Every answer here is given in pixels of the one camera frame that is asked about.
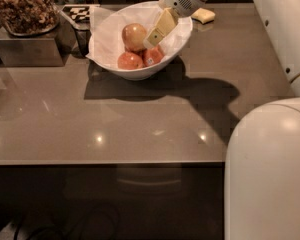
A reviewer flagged steel box stand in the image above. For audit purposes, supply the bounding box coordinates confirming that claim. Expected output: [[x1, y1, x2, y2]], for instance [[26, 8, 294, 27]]
[[0, 17, 76, 67]]

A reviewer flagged right red apple with sticker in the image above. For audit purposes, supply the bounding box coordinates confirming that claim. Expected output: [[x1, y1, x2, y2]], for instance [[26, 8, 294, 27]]
[[143, 45, 164, 67]]

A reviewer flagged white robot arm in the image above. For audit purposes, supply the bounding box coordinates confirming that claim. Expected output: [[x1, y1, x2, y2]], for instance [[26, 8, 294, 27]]
[[224, 0, 300, 240]]

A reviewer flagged black white patterned tag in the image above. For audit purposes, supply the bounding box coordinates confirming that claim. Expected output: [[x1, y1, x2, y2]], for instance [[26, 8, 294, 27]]
[[59, 4, 90, 31]]

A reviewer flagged white paper liner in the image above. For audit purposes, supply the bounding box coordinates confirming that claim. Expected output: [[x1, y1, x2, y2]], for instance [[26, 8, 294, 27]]
[[85, 0, 192, 70]]

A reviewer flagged left red apple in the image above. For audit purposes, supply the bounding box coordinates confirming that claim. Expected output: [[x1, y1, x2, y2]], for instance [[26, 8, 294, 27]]
[[117, 52, 143, 70]]

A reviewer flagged red-yellow apple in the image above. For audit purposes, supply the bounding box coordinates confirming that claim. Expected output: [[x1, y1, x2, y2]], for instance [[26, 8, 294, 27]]
[[121, 23, 147, 52]]

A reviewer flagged yellow sponge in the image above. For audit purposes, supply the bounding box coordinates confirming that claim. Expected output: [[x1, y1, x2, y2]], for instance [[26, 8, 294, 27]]
[[191, 8, 215, 24]]

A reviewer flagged white bowl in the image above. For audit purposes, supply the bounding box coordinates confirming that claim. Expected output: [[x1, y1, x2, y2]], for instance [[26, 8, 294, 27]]
[[88, 1, 193, 82]]

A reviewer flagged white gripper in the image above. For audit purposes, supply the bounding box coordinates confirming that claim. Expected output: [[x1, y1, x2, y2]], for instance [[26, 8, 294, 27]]
[[143, 0, 204, 49]]

